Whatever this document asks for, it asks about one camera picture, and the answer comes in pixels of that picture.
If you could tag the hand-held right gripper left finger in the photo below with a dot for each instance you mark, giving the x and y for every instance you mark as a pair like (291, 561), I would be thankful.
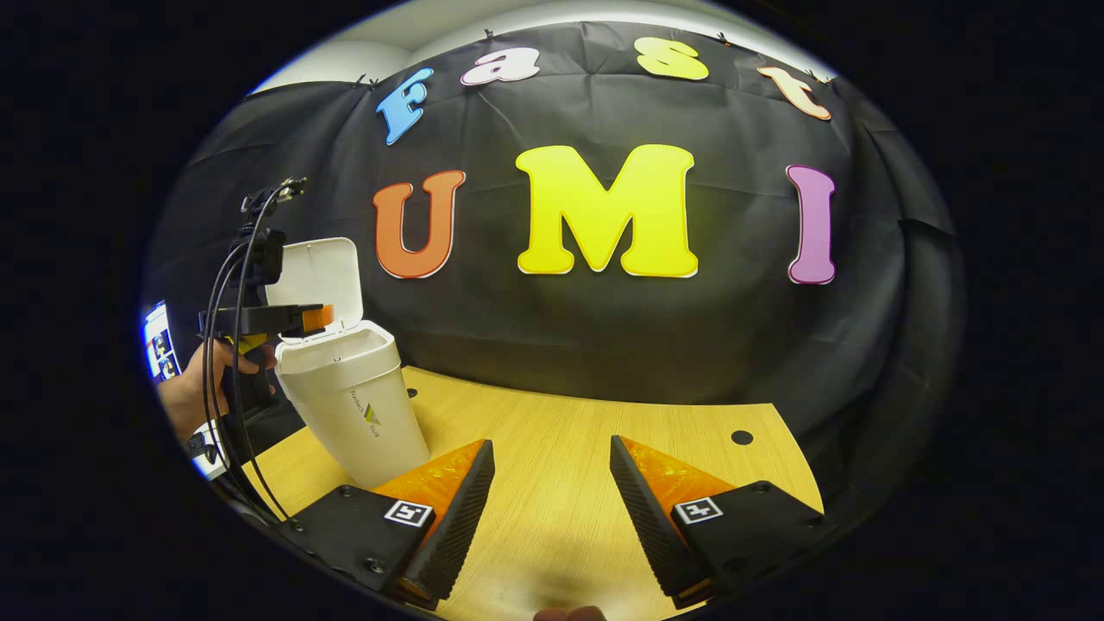
(457, 526)

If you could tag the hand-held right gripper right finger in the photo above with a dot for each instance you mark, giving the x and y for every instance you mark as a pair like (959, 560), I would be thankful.
(647, 526)

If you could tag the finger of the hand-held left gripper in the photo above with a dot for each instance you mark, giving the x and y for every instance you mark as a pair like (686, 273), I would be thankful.
(289, 319)

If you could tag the white desktop garbage bin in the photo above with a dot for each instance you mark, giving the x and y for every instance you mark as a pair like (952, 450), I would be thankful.
(354, 405)

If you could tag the wooden desktop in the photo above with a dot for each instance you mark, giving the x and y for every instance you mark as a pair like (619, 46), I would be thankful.
(561, 466)

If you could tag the white box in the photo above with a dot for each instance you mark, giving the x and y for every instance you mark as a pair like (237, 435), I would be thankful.
(211, 457)

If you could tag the black backdrop cloth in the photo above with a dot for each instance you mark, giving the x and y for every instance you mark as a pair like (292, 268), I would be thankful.
(604, 345)

